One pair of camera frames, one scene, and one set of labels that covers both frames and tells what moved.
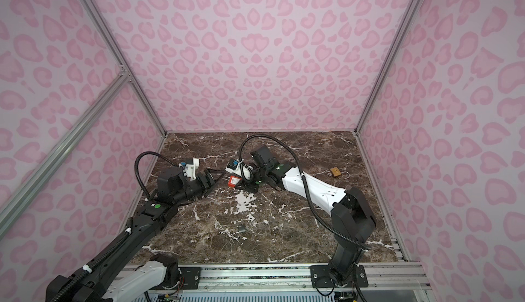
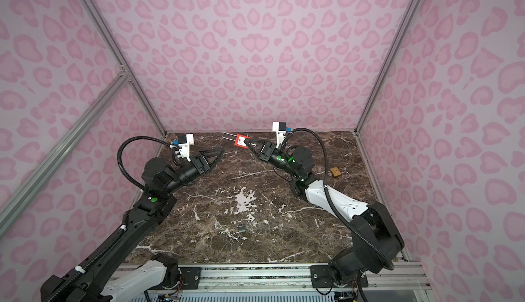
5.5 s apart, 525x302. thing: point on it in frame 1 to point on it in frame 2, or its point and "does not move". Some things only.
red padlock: [233, 181] to [239, 140]
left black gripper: [210, 184] to [202, 162]
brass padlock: [336, 172] does not move
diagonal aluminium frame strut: [23, 193] does not move
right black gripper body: [259, 175] to [269, 153]
